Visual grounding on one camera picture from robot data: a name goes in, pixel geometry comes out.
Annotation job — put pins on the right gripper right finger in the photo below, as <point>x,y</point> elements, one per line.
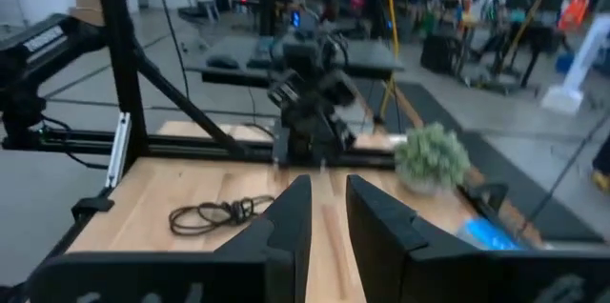
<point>381,236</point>

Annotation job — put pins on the green artificial plant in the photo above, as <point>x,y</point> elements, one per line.
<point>431,157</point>

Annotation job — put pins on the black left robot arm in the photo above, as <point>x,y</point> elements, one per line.
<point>310,131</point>

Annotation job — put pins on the white floor stand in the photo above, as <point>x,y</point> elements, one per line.
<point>572,84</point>

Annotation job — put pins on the silver aluminium bracket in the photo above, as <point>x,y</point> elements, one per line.
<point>119,150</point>

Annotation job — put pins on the black computer mouse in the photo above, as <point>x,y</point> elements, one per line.
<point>224,61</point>

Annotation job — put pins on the black aluminium table frame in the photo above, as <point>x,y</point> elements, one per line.
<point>121,55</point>

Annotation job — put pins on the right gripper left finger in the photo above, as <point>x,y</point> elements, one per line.
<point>295,217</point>

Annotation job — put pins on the black desk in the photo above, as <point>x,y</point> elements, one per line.
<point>362,60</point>

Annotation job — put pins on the orange object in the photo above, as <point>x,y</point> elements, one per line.
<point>574,7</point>

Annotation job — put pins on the cardboard box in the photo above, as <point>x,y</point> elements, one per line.
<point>88,0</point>

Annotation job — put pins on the blue game controller box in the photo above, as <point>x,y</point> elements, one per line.
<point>491,236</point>

